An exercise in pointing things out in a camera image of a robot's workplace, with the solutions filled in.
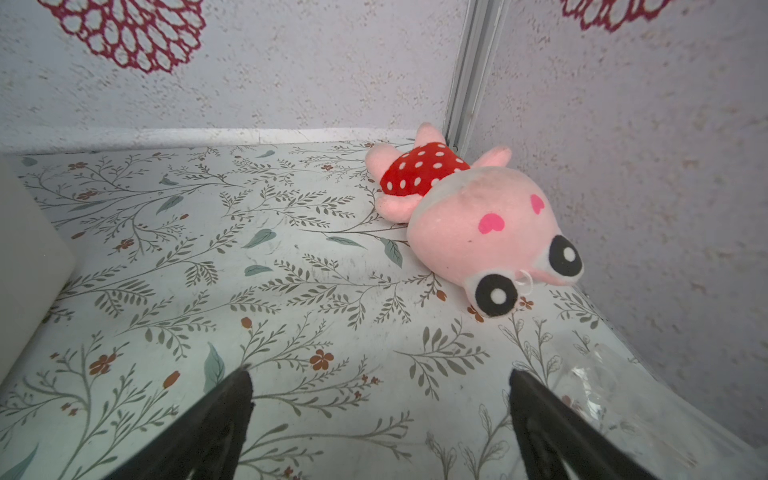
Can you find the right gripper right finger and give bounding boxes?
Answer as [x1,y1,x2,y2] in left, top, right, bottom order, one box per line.
[509,369,655,480]

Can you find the pink pig plush toy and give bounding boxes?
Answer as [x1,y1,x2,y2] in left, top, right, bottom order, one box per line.
[365,123,584,318]

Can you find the white plastic storage bin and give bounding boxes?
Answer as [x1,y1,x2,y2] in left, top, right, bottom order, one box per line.
[1,160,76,378]

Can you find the clear plastic beaker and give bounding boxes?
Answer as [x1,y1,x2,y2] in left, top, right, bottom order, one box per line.
[548,332,767,479]

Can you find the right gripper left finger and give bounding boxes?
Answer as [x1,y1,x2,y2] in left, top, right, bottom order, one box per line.
[106,368,254,480]

